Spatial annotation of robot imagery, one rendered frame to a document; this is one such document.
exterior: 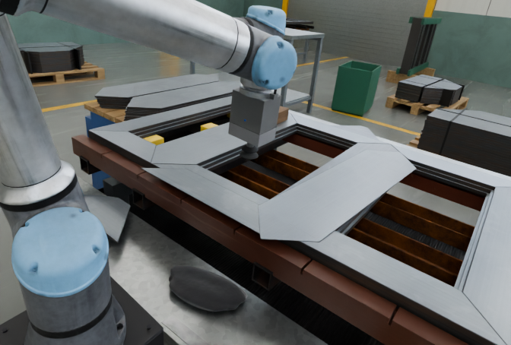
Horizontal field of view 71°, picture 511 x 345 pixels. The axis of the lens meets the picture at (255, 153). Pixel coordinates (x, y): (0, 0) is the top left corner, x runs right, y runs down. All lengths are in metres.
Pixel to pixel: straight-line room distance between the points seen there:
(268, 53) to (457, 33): 8.61
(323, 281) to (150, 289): 0.40
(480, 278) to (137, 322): 0.66
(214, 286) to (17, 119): 0.53
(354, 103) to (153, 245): 3.93
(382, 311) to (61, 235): 0.54
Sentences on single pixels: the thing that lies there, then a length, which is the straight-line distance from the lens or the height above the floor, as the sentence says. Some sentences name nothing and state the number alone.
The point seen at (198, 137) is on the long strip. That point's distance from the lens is 1.24.
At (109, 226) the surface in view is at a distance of 1.05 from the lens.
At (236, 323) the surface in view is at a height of 0.68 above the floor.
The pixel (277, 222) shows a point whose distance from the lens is 0.83.
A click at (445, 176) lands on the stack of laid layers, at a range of 1.31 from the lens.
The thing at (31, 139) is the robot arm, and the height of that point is 1.10.
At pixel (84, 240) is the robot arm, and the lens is 0.56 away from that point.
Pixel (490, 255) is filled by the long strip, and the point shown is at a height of 0.85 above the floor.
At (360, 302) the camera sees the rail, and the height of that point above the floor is 0.82.
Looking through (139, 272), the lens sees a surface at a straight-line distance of 0.95.
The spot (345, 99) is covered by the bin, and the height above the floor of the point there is 0.18.
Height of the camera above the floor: 1.32
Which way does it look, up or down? 24 degrees down
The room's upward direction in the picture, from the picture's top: 6 degrees clockwise
